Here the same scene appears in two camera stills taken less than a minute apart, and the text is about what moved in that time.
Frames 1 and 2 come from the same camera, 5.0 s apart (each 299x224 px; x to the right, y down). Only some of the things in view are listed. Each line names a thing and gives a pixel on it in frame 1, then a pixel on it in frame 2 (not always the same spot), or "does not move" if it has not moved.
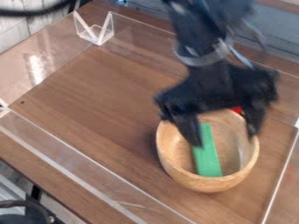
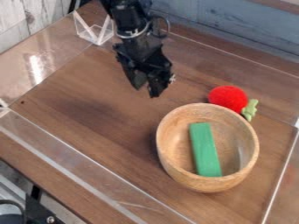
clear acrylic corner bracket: (95, 33) does not move
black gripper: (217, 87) → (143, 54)
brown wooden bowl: (238, 151) does not move
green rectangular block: (208, 157) does not move
